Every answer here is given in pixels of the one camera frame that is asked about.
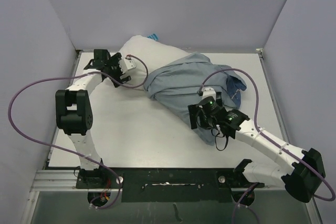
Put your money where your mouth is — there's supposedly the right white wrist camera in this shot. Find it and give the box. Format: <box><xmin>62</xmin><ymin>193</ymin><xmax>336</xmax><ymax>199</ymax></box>
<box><xmin>197</xmin><ymin>87</ymin><xmax>216</xmax><ymax>101</ymax></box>

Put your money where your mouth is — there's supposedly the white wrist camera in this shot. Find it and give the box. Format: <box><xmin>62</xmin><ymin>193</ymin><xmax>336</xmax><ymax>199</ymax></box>
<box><xmin>197</xmin><ymin>87</ymin><xmax>216</xmax><ymax>101</ymax></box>
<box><xmin>119</xmin><ymin>58</ymin><xmax>137</xmax><ymax>74</ymax></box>

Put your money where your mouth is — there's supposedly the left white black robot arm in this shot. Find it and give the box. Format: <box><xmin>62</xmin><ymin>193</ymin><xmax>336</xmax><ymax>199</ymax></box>
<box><xmin>55</xmin><ymin>49</ymin><xmax>136</xmax><ymax>188</ymax></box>

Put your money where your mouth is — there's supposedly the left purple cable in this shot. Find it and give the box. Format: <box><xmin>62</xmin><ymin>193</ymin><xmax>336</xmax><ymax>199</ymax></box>
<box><xmin>7</xmin><ymin>54</ymin><xmax>150</xmax><ymax>210</ymax></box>

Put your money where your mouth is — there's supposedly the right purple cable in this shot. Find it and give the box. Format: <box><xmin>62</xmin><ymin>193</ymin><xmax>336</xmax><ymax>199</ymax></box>
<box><xmin>196</xmin><ymin>68</ymin><xmax>336</xmax><ymax>224</ymax></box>

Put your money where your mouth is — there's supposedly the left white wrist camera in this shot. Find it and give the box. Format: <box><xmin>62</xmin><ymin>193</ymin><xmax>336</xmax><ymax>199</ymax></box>
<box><xmin>119</xmin><ymin>58</ymin><xmax>137</xmax><ymax>74</ymax></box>

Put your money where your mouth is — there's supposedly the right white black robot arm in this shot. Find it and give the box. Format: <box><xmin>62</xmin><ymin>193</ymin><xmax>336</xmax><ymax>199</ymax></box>
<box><xmin>188</xmin><ymin>95</ymin><xmax>325</xmax><ymax>203</ymax></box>

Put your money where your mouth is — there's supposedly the purple cable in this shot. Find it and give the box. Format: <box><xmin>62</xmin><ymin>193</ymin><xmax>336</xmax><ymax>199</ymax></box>
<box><xmin>7</xmin><ymin>54</ymin><xmax>150</xmax><ymax>210</ymax></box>
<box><xmin>196</xmin><ymin>68</ymin><xmax>336</xmax><ymax>224</ymax></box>

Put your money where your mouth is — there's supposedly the aluminium frame rail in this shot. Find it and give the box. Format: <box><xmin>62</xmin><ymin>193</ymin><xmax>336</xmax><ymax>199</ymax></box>
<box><xmin>31</xmin><ymin>165</ymin><xmax>300</xmax><ymax>191</ymax></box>

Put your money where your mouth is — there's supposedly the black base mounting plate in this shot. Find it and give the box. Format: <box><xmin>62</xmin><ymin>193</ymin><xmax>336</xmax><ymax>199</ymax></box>
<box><xmin>76</xmin><ymin>168</ymin><xmax>252</xmax><ymax>203</ymax></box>

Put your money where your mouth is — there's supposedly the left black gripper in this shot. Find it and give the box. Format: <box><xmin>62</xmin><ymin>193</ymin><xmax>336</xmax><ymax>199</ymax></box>
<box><xmin>105</xmin><ymin>54</ymin><xmax>131</xmax><ymax>87</ymax></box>

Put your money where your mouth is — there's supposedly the blue pillowcase with fish print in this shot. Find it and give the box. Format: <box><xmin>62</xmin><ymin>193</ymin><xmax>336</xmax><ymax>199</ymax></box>
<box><xmin>143</xmin><ymin>52</ymin><xmax>247</xmax><ymax>146</ymax></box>

